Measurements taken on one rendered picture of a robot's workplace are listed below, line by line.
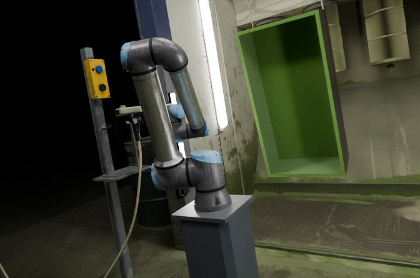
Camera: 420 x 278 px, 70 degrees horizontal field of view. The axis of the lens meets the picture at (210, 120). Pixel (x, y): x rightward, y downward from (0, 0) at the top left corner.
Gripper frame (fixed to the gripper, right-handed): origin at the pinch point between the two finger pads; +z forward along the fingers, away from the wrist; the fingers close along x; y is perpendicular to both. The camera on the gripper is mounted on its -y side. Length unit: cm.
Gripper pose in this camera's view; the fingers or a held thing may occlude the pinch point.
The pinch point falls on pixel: (133, 115)
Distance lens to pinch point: 192.0
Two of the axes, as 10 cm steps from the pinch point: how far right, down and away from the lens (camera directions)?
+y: 1.6, 9.9, 0.4
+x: 5.3, -1.2, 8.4
